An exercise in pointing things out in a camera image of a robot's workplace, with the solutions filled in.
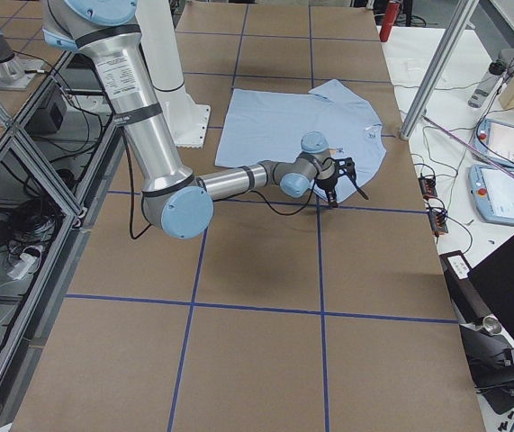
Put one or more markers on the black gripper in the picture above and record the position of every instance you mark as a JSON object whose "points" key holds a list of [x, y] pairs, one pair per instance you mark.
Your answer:
{"points": [[327, 183]]}

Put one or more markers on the light blue t-shirt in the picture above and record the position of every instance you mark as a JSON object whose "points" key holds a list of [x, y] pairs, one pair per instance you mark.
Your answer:
{"points": [[270, 126]]}

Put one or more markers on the brown paper table cover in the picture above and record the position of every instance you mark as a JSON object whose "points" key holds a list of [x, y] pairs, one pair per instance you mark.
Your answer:
{"points": [[325, 320]]}

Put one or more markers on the near blue teach pendant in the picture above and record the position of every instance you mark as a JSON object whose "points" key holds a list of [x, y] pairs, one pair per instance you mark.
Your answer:
{"points": [[493, 194]]}

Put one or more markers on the blue teach pendant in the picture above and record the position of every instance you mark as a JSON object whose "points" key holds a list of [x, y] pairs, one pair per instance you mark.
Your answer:
{"points": [[493, 194], [495, 140]]}

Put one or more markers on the black box with label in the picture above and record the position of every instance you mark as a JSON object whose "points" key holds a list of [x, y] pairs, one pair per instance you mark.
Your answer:
{"points": [[467, 300]]}

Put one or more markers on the far blue teach pendant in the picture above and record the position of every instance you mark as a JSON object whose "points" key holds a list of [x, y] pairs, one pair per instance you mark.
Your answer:
{"points": [[495, 140]]}

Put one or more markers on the red cylinder bottle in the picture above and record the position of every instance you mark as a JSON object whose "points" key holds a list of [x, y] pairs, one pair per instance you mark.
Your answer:
{"points": [[389, 19]]}

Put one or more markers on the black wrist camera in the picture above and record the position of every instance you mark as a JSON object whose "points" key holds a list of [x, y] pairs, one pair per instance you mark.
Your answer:
{"points": [[346, 167]]}

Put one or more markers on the aluminium frame post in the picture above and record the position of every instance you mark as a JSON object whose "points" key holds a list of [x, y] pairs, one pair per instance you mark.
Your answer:
{"points": [[451, 36]]}

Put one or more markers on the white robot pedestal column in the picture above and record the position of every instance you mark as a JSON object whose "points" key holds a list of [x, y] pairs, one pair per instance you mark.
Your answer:
{"points": [[159, 46]]}

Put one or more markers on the aluminium frame rack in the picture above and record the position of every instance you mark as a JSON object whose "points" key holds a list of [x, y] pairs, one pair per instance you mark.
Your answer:
{"points": [[56, 163]]}

